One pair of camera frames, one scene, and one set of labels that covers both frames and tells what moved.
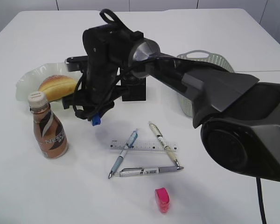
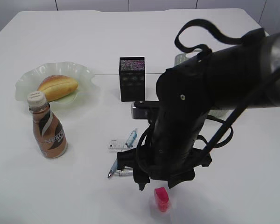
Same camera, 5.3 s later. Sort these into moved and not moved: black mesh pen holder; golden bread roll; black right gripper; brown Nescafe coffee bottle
Moved: black right gripper
Not moved: golden bread roll; black mesh pen holder; brown Nescafe coffee bottle
